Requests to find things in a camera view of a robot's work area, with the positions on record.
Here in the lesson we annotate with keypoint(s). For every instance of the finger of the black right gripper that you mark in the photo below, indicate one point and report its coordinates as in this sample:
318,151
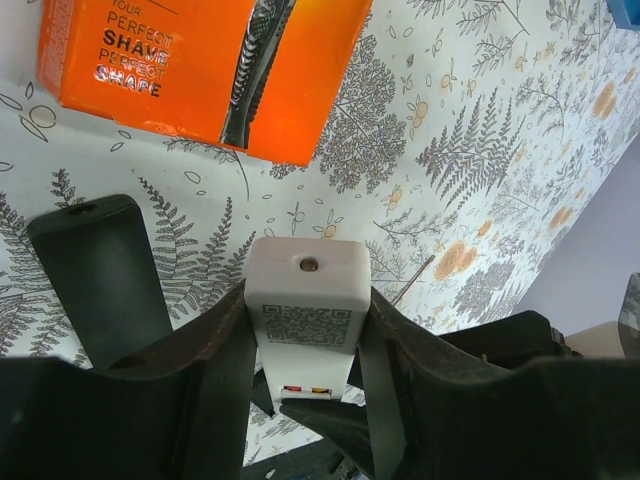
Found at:
344,425

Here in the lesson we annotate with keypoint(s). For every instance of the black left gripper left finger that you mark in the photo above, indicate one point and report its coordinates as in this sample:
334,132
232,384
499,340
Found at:
178,409

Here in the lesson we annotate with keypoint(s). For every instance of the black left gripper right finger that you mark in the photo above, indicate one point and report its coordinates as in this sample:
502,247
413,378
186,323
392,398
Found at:
436,412

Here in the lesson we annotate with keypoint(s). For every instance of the clear handle screwdriver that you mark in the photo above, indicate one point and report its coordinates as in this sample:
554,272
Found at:
416,276

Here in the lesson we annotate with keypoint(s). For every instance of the black remote control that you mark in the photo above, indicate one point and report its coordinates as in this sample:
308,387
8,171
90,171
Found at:
99,261

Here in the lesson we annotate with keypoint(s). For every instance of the floral table mat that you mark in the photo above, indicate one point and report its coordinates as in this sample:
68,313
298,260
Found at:
475,131

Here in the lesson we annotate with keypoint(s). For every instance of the orange razor box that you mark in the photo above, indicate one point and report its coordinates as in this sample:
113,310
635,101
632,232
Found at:
259,77

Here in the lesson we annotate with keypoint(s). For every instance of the blue shelf unit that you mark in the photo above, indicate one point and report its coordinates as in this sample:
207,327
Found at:
626,13

